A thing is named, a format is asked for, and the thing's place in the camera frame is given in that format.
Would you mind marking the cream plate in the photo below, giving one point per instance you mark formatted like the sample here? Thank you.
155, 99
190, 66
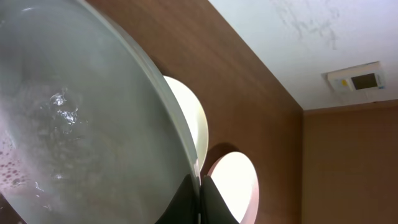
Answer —
194, 115

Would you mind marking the pale green plate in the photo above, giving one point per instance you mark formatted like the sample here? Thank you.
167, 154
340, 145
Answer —
90, 130

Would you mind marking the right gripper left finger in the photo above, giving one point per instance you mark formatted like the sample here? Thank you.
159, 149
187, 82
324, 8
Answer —
183, 207

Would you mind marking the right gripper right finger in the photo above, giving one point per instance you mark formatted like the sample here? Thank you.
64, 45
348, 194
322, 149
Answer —
212, 206

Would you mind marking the white wall device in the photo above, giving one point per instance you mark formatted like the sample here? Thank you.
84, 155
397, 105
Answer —
368, 76

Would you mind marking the pink white plate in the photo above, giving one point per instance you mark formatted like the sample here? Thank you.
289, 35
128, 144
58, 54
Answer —
235, 178

